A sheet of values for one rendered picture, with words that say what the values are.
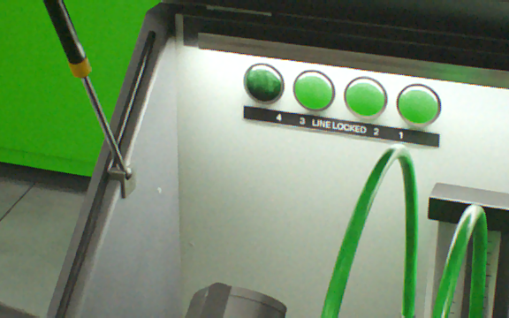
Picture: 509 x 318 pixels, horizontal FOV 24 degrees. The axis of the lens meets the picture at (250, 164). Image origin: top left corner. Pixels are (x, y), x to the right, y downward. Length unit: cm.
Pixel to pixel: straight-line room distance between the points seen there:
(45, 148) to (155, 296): 274
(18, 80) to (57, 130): 22
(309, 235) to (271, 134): 13
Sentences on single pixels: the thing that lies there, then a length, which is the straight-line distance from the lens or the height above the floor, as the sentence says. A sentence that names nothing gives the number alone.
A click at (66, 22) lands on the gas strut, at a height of 152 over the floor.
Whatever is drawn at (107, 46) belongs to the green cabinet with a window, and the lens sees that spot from 390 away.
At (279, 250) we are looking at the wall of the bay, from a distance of 145.
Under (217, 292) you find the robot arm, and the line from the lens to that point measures 88.
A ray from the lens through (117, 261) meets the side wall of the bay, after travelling 133.
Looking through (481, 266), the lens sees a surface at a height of 127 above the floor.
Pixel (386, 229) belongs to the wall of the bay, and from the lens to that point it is 139.
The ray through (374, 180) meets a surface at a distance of 104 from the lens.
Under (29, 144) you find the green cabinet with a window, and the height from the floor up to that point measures 17.
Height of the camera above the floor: 187
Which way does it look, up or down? 25 degrees down
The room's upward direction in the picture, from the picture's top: straight up
